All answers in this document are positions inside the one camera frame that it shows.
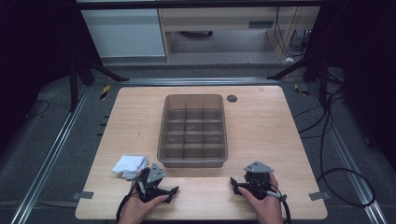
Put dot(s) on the white cabinet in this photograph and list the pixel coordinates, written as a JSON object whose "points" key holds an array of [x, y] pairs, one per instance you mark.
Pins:
{"points": [[124, 32]]}

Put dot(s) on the metal floor rail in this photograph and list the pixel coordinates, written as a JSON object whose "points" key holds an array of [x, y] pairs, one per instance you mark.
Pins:
{"points": [[49, 158], [351, 161]]}

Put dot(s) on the brown transparent divided storage box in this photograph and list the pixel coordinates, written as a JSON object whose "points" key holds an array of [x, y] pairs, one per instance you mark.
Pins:
{"points": [[193, 133]]}

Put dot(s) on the grey round table grommet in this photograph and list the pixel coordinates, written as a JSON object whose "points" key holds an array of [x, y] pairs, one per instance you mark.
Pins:
{"points": [[232, 98]]}

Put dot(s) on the black metal stand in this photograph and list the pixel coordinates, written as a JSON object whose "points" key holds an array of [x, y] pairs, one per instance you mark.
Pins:
{"points": [[73, 87], [322, 77]]}

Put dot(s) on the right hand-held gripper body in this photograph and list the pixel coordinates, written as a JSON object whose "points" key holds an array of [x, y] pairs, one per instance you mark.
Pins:
{"points": [[257, 182]]}

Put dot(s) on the white cloth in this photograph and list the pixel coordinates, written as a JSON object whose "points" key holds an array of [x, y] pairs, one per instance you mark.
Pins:
{"points": [[129, 165]]}

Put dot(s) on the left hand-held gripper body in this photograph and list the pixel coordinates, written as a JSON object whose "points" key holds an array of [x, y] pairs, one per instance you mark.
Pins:
{"points": [[149, 186]]}

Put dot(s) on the grey tape piece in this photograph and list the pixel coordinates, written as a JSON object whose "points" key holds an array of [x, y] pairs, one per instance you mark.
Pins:
{"points": [[319, 196], [83, 195]]}

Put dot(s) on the person's left hand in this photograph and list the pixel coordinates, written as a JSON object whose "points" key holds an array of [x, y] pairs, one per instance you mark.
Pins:
{"points": [[137, 208]]}

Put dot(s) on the person's right hand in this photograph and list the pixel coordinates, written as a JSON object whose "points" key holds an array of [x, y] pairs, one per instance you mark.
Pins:
{"points": [[266, 210]]}

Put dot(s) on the yellow black striped tape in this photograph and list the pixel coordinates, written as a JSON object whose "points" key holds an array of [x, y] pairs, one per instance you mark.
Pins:
{"points": [[105, 92], [301, 90]]}

